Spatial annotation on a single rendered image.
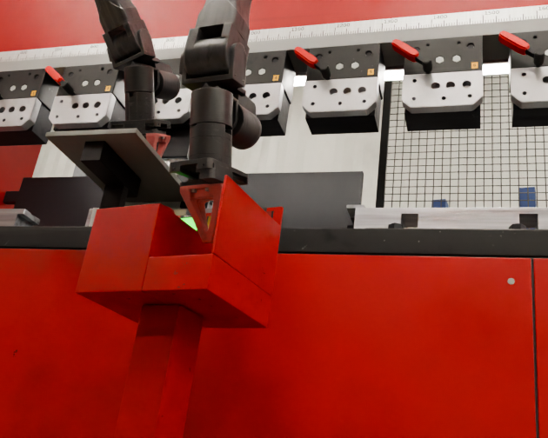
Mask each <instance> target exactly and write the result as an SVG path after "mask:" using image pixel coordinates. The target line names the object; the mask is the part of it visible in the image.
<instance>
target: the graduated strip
mask: <svg viewBox="0 0 548 438"><path fill-rule="evenodd" d="M547 17H548V5H538V6H528V7H517V8H507V9H497V10H478V11H467V12H458V13H447V14H437V15H427V16H416V17H397V18H387V19H377V20H367V21H356V22H346V23H327V24H317V25H306V26H297V27H286V28H276V29H266V30H251V32H250V36H249V41H248V42H257V41H268V40H279V39H290V38H300V37H321V36H332V35H343V34H354V33H365V32H376V31H387V30H408V29H418V28H429V27H440V26H451V25H461V24H473V23H493V22H504V21H515V20H525V19H537V18H547ZM187 37H188V36H176V37H166V38H156V39H152V42H153V47H154V50H160V49H171V48H183V47H185V45H186V41H187ZM107 53H108V52H107V46H106V43H95V44H85V45H75V46H65V47H55V48H45V49H34V50H15V51H5V52H0V62H11V61H22V60H32V59H44V58H54V57H65V56H86V55H96V54H107Z"/></svg>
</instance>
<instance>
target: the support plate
mask: <svg viewBox="0 0 548 438"><path fill-rule="evenodd" d="M45 137H47V138H48V139H49V140H50V141H51V142H52V143H53V144H54V145H55V146H56V147H57V148H58V149H60V150H61V151H62V152H63V153H64V154H65V155H66V156H67V157H68V158H69V159H70V160H71V161H72V162H73V163H74V164H76V166H77V167H78V168H79V169H80V170H82V171H83V173H85V174H86V175H87V176H88V177H89V178H90V179H91V180H92V181H93V182H94V183H95V184H96V185H98V186H99V187H100V188H101V189H102V190H104V187H105V184H104V183H103V182H102V181H101V180H100V179H99V178H98V177H97V176H95V175H94V174H93V173H92V172H91V171H90V170H89V169H88V168H87V167H86V166H85V165H84V164H83V163H82V162H81V161H80V160H81V156H82V154H83V150H84V145H85V142H95V141H106V142H107V143H108V144H109V145H110V147H111V148H112V149H113V150H114V151H115V152H116V153H117V154H118V155H119V156H120V157H121V158H122V159H123V161H124V162H125V163H126V164H127V165H128V166H129V167H130V168H131V169H132V170H133V171H134V172H135V173H136V175H137V176H138V177H139V178H140V179H141V182H140V186H139V191H138V194H137V197H126V202H184V199H183V198H182V196H181V194H180V183H181V181H180V180H179V179H178V177H177V176H176V175H175V173H169V171H170V167H169V166H168V165H167V164H166V162H165V161H164V160H163V159H162V157H161V156H160V155H159V154H158V153H157V152H156V151H155V150H154V149H153V147H152V146H151V145H150V144H149V142H148V141H147V140H146V139H145V138H144V136H143V135H142V134H141V132H140V131H139V130H138V129H137V128H135V129H95V130H74V131H54V132H46V135H45Z"/></svg>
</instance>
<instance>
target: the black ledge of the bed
mask: <svg viewBox="0 0 548 438"><path fill-rule="evenodd" d="M91 229H92V227H32V226H0V248H21V249H87V245H88V242H89V239H90V232H91ZM278 253H310V254H358V255H407V256H502V257H548V229H298V228H281V232H280V238H279V245H278Z"/></svg>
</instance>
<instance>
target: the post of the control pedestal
mask: <svg viewBox="0 0 548 438"><path fill-rule="evenodd" d="M203 320H204V319H203V317H201V316H199V315H197V314H195V313H193V312H191V311H190V310H188V309H186V308H185V307H183V306H181V305H179V304H174V305H143V306H142V309H141V314H140V317H139V322H138V326H137V333H136V338H135V341H134V346H133V350H132V354H131V359H130V366H129V370H128V374H127V378H126V383H125V387H124V394H123V399H122V402H121V407H120V411H119V415H118V419H117V426H116V431H115V434H114V438H183V434H184V425H185V420H186V415H187V410H188V405H189V399H190V391H191V385H192V380H193V375H194V370H195V365H196V359H197V351H198V345H199V340H200V335H201V330H202V325H203Z"/></svg>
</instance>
